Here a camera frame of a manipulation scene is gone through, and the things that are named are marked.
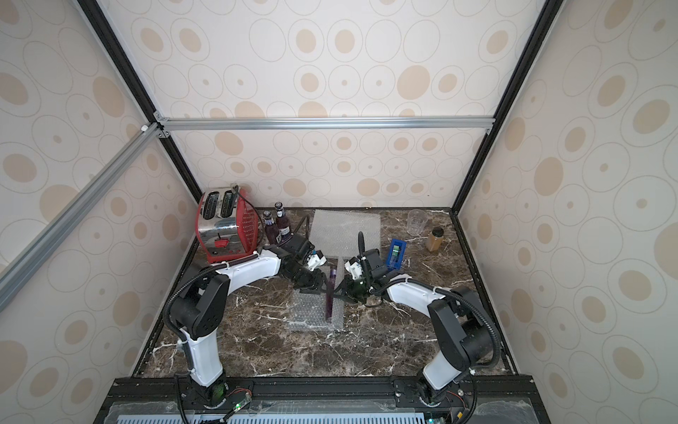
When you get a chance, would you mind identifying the blue tape dispenser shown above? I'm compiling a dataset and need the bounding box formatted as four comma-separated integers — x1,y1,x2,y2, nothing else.
387,238,407,270

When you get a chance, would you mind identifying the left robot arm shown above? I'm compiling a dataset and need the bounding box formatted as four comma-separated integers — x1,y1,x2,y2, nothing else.
162,234,327,388

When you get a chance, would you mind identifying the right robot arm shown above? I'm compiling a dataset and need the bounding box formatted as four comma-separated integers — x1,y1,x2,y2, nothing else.
335,249,501,393

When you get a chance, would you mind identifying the stack of bubble wrap sheets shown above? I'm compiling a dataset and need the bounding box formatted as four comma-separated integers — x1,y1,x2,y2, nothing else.
310,210,381,260

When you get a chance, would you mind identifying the brown spice jar black lid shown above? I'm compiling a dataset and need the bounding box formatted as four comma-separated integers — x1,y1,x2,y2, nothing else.
426,226,444,253

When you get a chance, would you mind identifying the clear drinking glass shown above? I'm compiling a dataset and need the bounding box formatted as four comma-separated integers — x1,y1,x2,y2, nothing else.
406,210,429,236

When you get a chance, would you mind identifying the red and chrome toaster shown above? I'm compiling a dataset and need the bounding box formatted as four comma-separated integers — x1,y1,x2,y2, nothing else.
195,185,260,263

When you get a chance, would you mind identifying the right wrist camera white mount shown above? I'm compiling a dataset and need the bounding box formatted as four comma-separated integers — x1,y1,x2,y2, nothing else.
344,257,364,281

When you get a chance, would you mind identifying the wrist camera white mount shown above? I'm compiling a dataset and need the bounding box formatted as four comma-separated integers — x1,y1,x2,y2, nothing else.
307,250,327,271
344,257,364,281

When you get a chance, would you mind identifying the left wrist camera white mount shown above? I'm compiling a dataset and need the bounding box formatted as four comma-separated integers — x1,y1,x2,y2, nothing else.
307,250,327,271

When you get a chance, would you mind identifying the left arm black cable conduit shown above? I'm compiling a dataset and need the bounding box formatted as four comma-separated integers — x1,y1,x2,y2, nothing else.
161,214,311,346

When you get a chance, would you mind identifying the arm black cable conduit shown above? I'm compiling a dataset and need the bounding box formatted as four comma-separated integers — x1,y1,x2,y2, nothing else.
161,214,311,346
357,230,502,369

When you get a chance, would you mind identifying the black toaster power cord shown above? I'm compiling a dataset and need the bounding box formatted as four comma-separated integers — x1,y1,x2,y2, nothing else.
231,184,266,240

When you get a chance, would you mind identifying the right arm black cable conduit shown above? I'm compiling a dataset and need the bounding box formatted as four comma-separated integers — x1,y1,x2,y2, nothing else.
357,230,502,369

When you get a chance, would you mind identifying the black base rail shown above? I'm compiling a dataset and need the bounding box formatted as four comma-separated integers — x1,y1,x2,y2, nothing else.
95,376,549,423

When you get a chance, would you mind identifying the horizontal aluminium frame bar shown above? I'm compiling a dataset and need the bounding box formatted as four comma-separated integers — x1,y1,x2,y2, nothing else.
159,116,494,131

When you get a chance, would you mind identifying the diagonal aluminium frame bar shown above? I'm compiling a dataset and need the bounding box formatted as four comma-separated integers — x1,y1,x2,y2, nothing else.
1,123,160,309

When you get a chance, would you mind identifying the black left frame post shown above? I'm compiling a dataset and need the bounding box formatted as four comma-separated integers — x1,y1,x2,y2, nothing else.
76,0,202,201

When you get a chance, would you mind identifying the black frame post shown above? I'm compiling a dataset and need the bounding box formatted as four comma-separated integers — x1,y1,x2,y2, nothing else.
450,0,564,217
76,0,202,201

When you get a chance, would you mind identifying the black right frame post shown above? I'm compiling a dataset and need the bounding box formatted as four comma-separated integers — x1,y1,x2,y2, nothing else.
450,0,564,217

